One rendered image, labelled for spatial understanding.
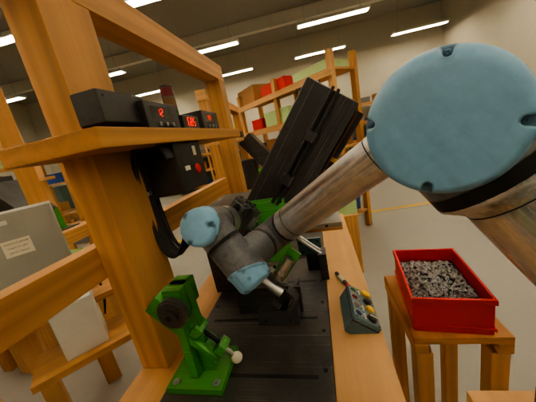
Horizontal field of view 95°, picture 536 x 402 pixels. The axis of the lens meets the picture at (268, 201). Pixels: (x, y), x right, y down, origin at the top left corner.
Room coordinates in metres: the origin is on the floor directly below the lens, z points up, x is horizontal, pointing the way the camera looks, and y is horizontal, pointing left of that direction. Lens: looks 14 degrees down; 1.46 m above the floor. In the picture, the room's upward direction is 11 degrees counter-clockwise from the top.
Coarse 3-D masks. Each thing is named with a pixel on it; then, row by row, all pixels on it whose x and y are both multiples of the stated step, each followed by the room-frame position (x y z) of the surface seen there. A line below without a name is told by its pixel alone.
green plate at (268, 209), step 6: (270, 198) 0.78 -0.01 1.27; (276, 198) 0.78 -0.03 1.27; (282, 198) 0.77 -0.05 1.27; (258, 204) 0.79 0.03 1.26; (264, 204) 0.78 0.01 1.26; (270, 204) 0.78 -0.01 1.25; (282, 204) 0.77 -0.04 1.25; (258, 210) 0.79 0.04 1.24; (264, 210) 0.78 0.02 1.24; (270, 210) 0.77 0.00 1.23; (276, 210) 0.77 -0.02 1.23; (264, 216) 0.78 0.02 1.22; (258, 222) 0.78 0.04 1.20; (288, 246) 0.73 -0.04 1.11; (282, 252) 0.73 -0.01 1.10; (276, 258) 0.74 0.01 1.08
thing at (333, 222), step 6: (330, 216) 0.89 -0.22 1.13; (336, 216) 0.88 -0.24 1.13; (324, 222) 0.85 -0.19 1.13; (330, 222) 0.83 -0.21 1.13; (336, 222) 0.82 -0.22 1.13; (312, 228) 0.84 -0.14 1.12; (318, 228) 0.83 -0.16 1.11; (324, 228) 0.83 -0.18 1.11; (330, 228) 0.83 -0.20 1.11; (336, 228) 0.82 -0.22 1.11; (342, 228) 0.82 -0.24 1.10
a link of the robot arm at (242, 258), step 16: (224, 240) 0.44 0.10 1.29; (240, 240) 0.45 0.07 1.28; (256, 240) 0.47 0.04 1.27; (224, 256) 0.43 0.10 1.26; (240, 256) 0.42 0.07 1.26; (256, 256) 0.44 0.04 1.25; (272, 256) 0.49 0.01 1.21; (224, 272) 0.43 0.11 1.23; (240, 272) 0.41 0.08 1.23; (256, 272) 0.41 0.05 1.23; (240, 288) 0.41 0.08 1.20
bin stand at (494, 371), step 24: (408, 336) 0.65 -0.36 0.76; (432, 336) 0.60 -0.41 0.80; (456, 336) 0.58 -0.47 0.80; (480, 336) 0.57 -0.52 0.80; (504, 336) 0.55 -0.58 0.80; (432, 360) 0.60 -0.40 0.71; (456, 360) 0.82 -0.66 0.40; (504, 360) 0.55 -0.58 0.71; (432, 384) 0.60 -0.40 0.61; (456, 384) 0.82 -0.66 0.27; (480, 384) 0.61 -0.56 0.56; (504, 384) 0.55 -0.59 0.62
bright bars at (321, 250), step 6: (300, 240) 0.87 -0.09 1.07; (306, 240) 0.89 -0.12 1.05; (312, 246) 0.86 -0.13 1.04; (318, 252) 0.85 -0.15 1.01; (324, 252) 0.85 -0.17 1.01; (318, 258) 0.84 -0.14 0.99; (324, 258) 0.84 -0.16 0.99; (324, 264) 0.84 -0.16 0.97; (324, 270) 0.84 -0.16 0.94; (324, 276) 0.84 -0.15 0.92
